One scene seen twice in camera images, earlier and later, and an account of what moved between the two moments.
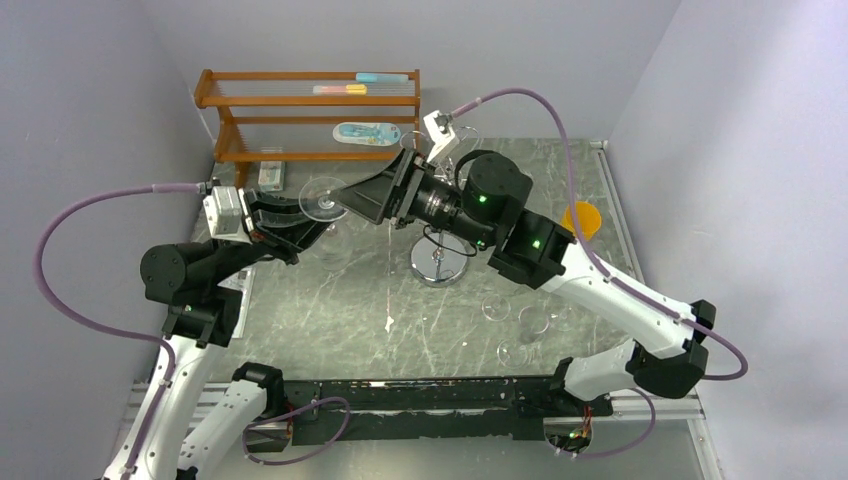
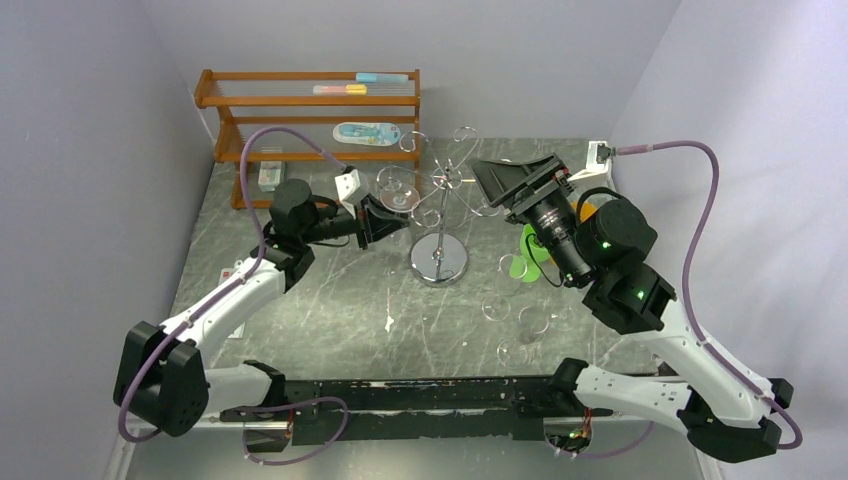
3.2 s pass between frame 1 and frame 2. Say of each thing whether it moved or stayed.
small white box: stayed
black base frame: stayed
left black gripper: moved
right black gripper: moved
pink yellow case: stayed
